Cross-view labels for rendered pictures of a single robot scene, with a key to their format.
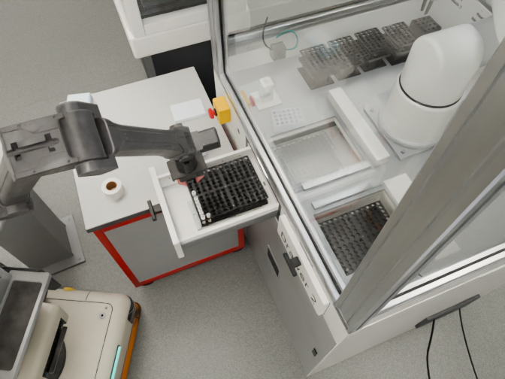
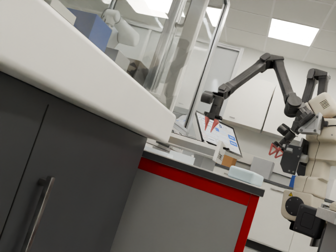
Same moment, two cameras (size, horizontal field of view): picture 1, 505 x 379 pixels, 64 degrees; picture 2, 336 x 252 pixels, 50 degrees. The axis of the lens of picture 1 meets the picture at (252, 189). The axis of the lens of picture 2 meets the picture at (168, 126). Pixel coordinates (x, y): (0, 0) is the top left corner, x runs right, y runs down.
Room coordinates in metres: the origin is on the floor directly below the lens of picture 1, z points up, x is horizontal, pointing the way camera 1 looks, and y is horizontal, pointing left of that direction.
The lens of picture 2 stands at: (2.35, 1.27, 0.75)
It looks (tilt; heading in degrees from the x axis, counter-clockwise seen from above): 5 degrees up; 219
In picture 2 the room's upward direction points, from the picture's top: 18 degrees clockwise
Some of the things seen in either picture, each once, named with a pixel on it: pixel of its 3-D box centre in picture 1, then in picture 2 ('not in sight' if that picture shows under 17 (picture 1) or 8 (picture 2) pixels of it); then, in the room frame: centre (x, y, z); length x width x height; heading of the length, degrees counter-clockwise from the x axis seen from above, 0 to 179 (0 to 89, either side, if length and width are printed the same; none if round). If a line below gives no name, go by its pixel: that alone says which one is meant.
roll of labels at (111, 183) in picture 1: (113, 189); not in sight; (0.74, 0.49, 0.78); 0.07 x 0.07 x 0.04
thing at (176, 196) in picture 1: (228, 191); (184, 143); (0.68, 0.08, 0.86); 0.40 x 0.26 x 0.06; 112
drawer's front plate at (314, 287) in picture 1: (300, 263); (178, 143); (0.43, -0.14, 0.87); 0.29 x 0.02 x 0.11; 22
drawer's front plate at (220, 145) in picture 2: (165, 211); (219, 153); (0.60, 0.27, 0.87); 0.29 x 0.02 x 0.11; 22
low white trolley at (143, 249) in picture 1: (164, 188); (172, 251); (0.99, 0.41, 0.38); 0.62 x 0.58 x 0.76; 22
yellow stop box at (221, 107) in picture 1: (221, 110); not in sight; (1.02, 0.12, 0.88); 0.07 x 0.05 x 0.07; 22
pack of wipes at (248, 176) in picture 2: (79, 110); (246, 176); (1.10, 0.69, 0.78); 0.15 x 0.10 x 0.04; 9
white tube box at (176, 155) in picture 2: not in sight; (181, 157); (0.90, 0.25, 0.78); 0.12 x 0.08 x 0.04; 124
